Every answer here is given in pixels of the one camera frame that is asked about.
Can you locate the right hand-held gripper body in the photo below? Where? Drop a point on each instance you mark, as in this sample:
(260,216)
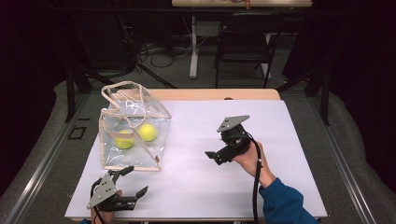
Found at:
(235,140)

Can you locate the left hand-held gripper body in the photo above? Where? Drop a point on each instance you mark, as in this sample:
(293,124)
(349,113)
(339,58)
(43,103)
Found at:
(102,190)

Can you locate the clear plastic bag beige trim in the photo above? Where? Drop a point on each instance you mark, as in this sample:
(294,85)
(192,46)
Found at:
(130,159)

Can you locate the yellow tennis ball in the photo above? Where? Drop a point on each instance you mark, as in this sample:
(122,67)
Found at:
(124,140)
(147,132)

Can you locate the person's right hand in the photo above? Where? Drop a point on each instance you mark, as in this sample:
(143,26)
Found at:
(249,162)

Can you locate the person's left hand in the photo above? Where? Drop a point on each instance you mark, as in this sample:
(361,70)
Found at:
(106,217)

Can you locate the white table mat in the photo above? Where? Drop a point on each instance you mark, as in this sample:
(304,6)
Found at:
(186,186)

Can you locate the wooden table with white legs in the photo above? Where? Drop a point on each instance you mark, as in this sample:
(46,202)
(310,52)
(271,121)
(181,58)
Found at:
(193,62)

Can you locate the black metal stand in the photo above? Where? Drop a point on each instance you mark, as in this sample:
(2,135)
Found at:
(326,105)
(70,99)

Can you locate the black tripod stand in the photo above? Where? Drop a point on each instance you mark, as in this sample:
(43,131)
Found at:
(155,76)

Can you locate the black chair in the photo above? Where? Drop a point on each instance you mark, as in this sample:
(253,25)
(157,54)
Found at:
(243,40)

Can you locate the dark curtain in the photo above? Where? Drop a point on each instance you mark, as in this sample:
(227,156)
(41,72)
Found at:
(367,93)
(18,93)

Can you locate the orange object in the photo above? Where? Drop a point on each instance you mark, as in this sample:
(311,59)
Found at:
(247,3)

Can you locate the metal floor rail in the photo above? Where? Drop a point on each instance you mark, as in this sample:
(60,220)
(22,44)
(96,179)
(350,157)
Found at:
(43,168)
(342,168)

